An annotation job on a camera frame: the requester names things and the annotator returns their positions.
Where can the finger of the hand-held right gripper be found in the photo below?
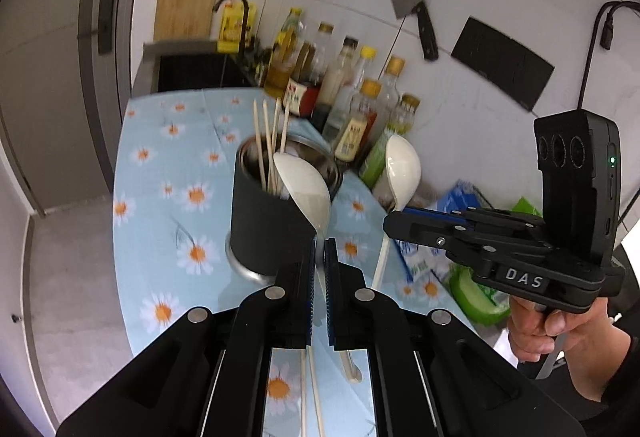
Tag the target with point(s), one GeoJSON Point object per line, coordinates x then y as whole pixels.
{"type": "Point", "coordinates": [415, 229]}
{"type": "Point", "coordinates": [440, 213]}

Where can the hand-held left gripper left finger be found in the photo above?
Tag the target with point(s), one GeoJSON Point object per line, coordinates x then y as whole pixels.
{"type": "Point", "coordinates": [313, 277]}

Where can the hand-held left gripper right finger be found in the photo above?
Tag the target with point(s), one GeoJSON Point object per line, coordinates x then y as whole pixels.
{"type": "Point", "coordinates": [329, 277]}

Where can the white soup spoon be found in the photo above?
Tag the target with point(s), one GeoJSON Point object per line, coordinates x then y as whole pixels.
{"type": "Point", "coordinates": [402, 167]}
{"type": "Point", "coordinates": [351, 367]}
{"type": "Point", "coordinates": [302, 189]}

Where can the black utensil holder cup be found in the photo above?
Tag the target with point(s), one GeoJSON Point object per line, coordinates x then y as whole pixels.
{"type": "Point", "coordinates": [260, 227]}

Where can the wooden chopstick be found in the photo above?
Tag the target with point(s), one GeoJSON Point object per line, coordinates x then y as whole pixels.
{"type": "Point", "coordinates": [268, 142]}
{"type": "Point", "coordinates": [284, 132]}
{"type": "Point", "coordinates": [316, 392]}
{"type": "Point", "coordinates": [275, 122]}

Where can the person's right forearm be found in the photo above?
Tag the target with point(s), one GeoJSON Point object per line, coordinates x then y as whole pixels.
{"type": "Point", "coordinates": [607, 367]}

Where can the person's right hand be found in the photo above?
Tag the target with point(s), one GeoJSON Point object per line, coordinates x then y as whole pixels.
{"type": "Point", "coordinates": [535, 329]}

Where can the blue white paper package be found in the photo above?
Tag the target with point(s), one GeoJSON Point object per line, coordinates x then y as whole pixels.
{"type": "Point", "coordinates": [465, 197]}

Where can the bottle with green label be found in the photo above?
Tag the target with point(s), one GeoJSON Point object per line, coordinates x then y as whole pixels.
{"type": "Point", "coordinates": [375, 162]}

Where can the green plastic packet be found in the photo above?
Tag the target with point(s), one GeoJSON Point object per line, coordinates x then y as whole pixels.
{"type": "Point", "coordinates": [475, 297]}

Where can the tall clear bottle gold cap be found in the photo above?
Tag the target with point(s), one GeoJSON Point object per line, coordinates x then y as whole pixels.
{"type": "Point", "coordinates": [392, 82]}

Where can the floral light blue tablecloth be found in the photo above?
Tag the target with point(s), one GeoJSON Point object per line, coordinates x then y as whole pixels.
{"type": "Point", "coordinates": [165, 217]}

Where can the clear bottle black cap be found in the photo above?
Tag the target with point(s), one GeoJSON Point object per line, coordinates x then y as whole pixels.
{"type": "Point", "coordinates": [340, 77]}

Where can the clear bottle yellow cap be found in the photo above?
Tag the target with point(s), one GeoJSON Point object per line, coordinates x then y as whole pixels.
{"type": "Point", "coordinates": [367, 59]}

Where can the dark sauce bottle red label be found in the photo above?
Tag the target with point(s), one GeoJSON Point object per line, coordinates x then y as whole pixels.
{"type": "Point", "coordinates": [296, 98]}

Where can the large cooking oil bottle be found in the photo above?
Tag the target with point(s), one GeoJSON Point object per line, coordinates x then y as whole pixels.
{"type": "Point", "coordinates": [280, 67]}

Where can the black sink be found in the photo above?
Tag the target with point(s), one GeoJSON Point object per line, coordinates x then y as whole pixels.
{"type": "Point", "coordinates": [195, 69]}

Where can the yellow dish soap bottle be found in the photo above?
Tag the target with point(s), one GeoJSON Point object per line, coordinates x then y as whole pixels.
{"type": "Point", "coordinates": [230, 27]}

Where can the black faucet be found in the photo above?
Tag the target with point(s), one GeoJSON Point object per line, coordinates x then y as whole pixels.
{"type": "Point", "coordinates": [243, 17]}

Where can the black door lock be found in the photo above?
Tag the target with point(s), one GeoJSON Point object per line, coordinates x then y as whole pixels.
{"type": "Point", "coordinates": [106, 22]}

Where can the grey door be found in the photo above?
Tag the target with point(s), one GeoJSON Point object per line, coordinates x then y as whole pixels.
{"type": "Point", "coordinates": [45, 67]}

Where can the black wall panel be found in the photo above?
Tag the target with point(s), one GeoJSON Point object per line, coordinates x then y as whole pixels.
{"type": "Point", "coordinates": [505, 62]}

